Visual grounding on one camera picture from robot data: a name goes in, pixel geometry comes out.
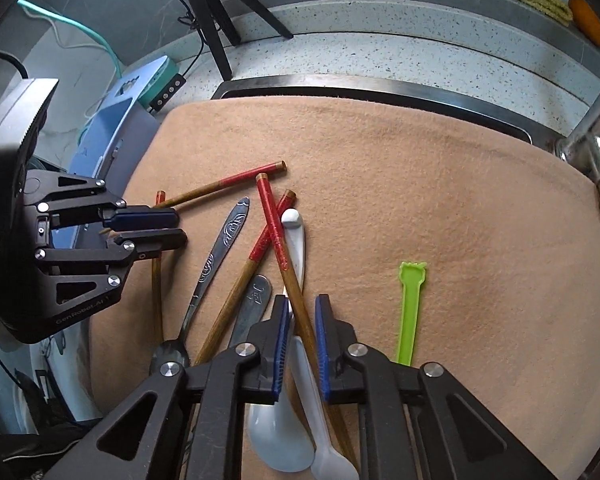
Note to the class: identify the black tripod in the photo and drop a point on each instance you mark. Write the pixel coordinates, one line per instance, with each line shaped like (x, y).
(212, 25)

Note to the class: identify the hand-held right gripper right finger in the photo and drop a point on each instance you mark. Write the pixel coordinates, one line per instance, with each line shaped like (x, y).
(322, 345)

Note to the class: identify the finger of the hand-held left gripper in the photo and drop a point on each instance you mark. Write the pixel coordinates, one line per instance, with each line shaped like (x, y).
(145, 217)
(155, 240)

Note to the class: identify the brown felt mat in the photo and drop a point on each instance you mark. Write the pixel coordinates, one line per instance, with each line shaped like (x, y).
(455, 210)

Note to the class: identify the green plastic spoon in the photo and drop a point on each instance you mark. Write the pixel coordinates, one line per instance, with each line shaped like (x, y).
(410, 310)

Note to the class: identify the red and wooden chopstick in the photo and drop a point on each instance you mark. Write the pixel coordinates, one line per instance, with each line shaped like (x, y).
(275, 230)
(250, 174)
(260, 252)
(156, 300)

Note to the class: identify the white plastic spork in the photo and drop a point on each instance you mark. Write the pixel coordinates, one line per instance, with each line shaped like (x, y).
(335, 465)

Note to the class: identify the teal and white power strip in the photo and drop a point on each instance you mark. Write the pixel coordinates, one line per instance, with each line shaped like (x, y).
(167, 91)

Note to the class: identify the white ceramic soup spoon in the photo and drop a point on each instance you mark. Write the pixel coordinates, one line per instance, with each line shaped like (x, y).
(295, 245)

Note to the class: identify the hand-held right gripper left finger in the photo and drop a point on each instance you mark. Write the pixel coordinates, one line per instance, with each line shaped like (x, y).
(281, 345)

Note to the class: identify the orange carrot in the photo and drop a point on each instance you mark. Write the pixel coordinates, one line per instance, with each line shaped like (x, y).
(587, 17)

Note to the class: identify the blue plastic utensil basket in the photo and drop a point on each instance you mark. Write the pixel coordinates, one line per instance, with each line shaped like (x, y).
(105, 120)

